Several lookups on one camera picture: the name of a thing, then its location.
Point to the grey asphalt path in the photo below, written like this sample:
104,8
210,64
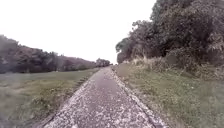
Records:
100,100

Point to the grass slope beside wood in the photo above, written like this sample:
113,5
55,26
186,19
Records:
181,94

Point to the dense wood of trees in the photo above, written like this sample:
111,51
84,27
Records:
181,30

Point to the distant row of trees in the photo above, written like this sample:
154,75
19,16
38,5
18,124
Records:
33,60

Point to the flat grass field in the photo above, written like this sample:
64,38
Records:
30,90

